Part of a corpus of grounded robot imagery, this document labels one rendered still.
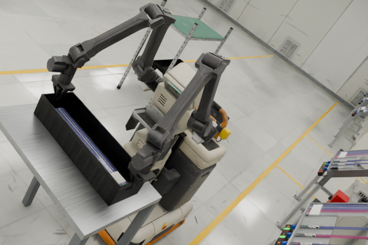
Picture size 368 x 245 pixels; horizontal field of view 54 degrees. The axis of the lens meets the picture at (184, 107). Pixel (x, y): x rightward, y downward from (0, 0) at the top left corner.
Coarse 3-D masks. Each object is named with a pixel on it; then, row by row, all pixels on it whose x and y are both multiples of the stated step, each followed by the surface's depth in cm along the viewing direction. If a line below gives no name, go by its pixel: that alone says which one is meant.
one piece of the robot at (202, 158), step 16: (224, 112) 226; (144, 128) 236; (224, 128) 226; (176, 144) 219; (192, 144) 217; (208, 144) 222; (176, 160) 224; (192, 160) 218; (208, 160) 213; (192, 176) 219; (176, 192) 226; (192, 192) 239
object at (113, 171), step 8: (64, 112) 167; (72, 120) 165; (72, 128) 161; (80, 136) 159; (88, 144) 157; (96, 152) 156; (104, 160) 154; (112, 168) 153; (112, 176) 149; (120, 176) 152; (120, 184) 148
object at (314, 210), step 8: (312, 208) 239; (320, 208) 237; (328, 208) 234; (336, 208) 232; (344, 208) 230; (352, 208) 227; (360, 208) 225; (344, 216) 221; (352, 216) 218; (360, 216) 216
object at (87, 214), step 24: (0, 120) 148; (24, 120) 156; (24, 144) 144; (48, 144) 151; (48, 168) 141; (72, 168) 147; (48, 192) 134; (72, 192) 137; (96, 192) 144; (144, 192) 158; (72, 216) 129; (96, 216) 134; (120, 216) 140; (144, 216) 164; (72, 240) 129; (120, 240) 174
